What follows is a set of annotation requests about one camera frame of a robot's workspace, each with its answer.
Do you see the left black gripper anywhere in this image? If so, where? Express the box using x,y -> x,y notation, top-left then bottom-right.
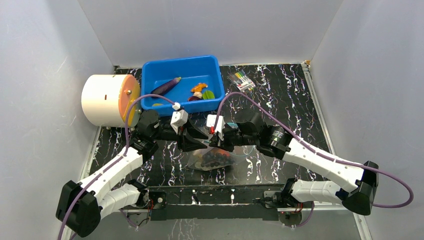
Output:
152,117 -> 209,152

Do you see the clear zip top bag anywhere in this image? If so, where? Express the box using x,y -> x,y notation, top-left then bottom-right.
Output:
188,145 -> 255,172

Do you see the black grape bunch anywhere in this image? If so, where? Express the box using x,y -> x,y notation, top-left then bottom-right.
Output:
200,151 -> 234,168

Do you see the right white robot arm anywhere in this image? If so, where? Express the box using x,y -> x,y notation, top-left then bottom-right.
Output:
206,112 -> 378,216

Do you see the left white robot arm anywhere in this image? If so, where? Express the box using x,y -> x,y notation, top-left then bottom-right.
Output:
55,109 -> 208,239

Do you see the small beige mushroom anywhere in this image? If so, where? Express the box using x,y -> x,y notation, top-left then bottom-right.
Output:
193,91 -> 203,99

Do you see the green leaf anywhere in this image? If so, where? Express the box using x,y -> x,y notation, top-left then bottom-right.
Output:
202,90 -> 216,100

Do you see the orange starfish cookie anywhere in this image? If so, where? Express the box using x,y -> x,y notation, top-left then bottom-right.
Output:
190,83 -> 208,94

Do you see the purple eggplant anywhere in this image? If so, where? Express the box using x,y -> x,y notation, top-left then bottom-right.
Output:
150,77 -> 182,96

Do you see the blue plastic bin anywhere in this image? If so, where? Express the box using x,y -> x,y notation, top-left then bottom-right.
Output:
140,55 -> 226,114

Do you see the pack of coloured markers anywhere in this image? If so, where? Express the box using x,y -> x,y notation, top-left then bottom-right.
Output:
227,70 -> 256,93

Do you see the white cylinder container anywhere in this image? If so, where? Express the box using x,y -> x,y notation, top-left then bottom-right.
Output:
81,74 -> 141,128

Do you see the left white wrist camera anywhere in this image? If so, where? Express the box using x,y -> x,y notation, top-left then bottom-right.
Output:
170,102 -> 189,134

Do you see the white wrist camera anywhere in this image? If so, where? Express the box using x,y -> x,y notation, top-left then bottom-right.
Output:
205,114 -> 225,135
170,102 -> 189,134

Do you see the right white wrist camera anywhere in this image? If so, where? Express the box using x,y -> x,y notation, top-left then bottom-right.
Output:
205,114 -> 225,135

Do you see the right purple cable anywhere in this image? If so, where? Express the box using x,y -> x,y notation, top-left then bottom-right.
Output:
213,92 -> 415,209

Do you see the purple cable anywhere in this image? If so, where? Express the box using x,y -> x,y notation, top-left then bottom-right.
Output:
213,92 -> 415,209
56,94 -> 176,240

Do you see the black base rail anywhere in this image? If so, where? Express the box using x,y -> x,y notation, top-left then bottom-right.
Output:
149,184 -> 305,226

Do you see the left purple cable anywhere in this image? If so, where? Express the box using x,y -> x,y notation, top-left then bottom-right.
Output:
56,94 -> 176,240

